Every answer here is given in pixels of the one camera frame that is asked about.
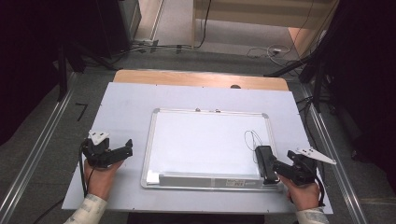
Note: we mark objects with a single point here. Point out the dark cabinet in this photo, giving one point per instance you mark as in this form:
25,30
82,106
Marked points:
112,25

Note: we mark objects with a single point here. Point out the black whiteboard eraser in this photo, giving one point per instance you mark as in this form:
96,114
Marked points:
264,158

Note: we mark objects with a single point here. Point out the black stand leg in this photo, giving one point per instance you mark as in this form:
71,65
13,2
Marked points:
318,84
62,74

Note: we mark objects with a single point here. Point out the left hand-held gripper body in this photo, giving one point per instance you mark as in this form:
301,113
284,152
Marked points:
95,152

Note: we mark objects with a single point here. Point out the large white table panel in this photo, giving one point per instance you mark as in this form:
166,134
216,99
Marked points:
124,109

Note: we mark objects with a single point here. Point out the person's left hand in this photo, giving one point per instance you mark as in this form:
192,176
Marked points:
99,183

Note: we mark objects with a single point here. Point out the metal floor rail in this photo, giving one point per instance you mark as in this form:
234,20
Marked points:
37,138
337,161

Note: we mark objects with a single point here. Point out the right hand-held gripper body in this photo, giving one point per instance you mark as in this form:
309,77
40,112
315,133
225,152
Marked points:
303,171

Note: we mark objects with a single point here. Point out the person's right hand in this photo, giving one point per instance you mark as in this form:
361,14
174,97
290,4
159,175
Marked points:
303,196

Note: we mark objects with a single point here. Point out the metal-framed whiteboard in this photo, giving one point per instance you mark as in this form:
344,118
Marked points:
205,143

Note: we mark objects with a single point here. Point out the wooden table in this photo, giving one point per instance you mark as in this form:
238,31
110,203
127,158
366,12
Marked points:
186,79

